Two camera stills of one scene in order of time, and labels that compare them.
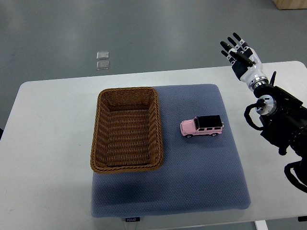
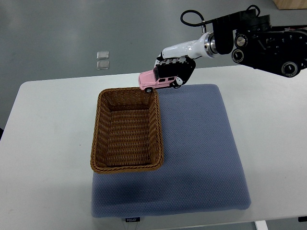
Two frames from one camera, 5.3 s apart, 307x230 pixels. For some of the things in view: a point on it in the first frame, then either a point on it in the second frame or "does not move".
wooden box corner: (282, 5) does not move
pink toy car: (212, 125) to (148, 80)
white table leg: (261, 225) does not move
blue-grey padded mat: (202, 174) does not move
